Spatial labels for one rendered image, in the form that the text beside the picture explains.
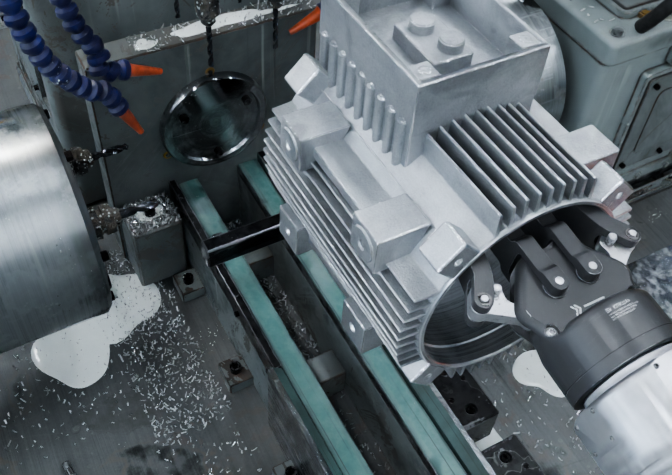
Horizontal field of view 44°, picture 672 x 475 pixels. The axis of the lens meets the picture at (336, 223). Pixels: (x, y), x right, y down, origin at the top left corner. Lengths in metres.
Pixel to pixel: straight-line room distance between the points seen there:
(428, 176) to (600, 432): 0.18
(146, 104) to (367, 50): 0.56
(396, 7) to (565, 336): 0.27
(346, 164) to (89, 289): 0.42
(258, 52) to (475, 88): 0.58
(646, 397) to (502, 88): 0.21
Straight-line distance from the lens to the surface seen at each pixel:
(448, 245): 0.49
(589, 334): 0.48
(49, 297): 0.89
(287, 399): 0.94
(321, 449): 0.92
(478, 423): 1.04
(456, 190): 0.52
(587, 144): 0.60
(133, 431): 1.09
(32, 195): 0.87
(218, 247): 0.94
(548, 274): 0.51
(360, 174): 0.55
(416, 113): 0.51
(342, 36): 0.57
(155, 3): 1.13
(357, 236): 0.51
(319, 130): 0.56
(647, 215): 1.41
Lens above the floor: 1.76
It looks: 49 degrees down
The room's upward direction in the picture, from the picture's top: 5 degrees clockwise
